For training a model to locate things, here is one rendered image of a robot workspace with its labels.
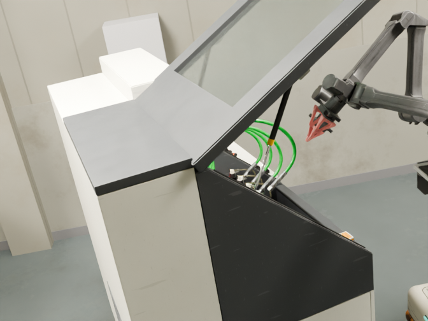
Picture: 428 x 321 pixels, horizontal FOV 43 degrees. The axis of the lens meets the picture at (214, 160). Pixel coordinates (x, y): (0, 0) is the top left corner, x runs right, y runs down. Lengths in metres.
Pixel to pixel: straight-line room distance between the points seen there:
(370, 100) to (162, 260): 0.86
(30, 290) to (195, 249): 2.45
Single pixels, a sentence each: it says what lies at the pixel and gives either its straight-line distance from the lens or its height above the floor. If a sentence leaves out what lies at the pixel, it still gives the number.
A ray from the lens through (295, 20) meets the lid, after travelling 1.82.
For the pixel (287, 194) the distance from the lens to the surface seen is 2.38.
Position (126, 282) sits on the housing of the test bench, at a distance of 1.61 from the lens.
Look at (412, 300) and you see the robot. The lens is 2.91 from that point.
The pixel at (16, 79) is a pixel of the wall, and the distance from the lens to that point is 3.99.
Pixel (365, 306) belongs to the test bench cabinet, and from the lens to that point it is 2.10.
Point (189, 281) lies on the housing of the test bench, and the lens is 1.68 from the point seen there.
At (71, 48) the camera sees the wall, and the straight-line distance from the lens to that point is 3.87.
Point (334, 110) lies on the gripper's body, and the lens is 1.99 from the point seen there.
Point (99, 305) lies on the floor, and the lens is 3.59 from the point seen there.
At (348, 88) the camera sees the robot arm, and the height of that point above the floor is 1.49.
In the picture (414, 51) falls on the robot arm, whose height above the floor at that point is 1.48.
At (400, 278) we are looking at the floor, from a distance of 3.44.
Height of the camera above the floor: 2.09
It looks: 24 degrees down
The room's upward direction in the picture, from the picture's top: 10 degrees counter-clockwise
